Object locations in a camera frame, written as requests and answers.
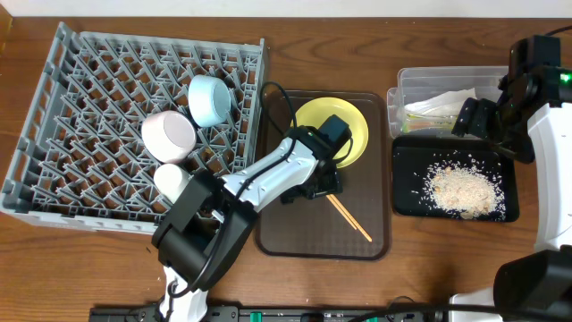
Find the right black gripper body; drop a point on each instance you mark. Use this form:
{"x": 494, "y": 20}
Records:
{"x": 482, "y": 118}

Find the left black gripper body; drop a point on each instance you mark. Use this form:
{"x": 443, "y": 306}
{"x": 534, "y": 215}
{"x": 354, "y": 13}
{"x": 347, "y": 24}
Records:
{"x": 310, "y": 190}

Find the white paper napkin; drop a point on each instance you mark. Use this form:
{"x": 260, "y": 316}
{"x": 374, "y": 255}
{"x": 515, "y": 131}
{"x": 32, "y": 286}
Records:
{"x": 447, "y": 104}

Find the green orange snack wrapper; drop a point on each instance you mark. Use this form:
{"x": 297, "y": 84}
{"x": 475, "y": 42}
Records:
{"x": 416, "y": 122}

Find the rice food scraps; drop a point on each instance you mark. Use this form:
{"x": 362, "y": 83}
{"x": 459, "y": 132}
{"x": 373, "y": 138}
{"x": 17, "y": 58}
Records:
{"x": 462, "y": 189}

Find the light blue bowl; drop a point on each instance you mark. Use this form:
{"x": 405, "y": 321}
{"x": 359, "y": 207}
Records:
{"x": 209, "y": 100}

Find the small white cup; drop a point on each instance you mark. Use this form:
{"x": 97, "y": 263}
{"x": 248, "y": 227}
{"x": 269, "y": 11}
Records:
{"x": 171, "y": 180}

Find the pink bowl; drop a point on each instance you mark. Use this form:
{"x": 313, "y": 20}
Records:
{"x": 169, "y": 136}

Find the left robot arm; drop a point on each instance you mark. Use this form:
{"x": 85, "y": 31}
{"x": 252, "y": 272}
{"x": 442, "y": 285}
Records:
{"x": 210, "y": 220}

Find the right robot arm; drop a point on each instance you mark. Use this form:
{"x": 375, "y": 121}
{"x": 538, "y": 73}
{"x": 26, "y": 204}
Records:
{"x": 530, "y": 123}

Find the clear plastic waste bin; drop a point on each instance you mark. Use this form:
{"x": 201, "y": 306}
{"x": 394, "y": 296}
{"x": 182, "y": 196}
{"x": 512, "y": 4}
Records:
{"x": 421, "y": 83}

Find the black waste tray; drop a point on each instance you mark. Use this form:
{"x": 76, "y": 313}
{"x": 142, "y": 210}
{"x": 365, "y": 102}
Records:
{"x": 413, "y": 154}

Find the brown serving tray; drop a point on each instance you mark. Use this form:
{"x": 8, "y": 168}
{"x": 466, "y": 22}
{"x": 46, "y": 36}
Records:
{"x": 315, "y": 228}

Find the yellow round plate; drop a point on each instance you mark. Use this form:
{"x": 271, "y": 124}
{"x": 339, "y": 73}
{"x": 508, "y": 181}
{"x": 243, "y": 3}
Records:
{"x": 316, "y": 111}

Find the grey plastic dish rack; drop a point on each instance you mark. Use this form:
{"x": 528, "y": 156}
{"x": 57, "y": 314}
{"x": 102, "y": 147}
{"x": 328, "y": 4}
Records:
{"x": 80, "y": 162}

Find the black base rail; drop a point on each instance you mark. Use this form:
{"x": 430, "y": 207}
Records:
{"x": 313, "y": 314}

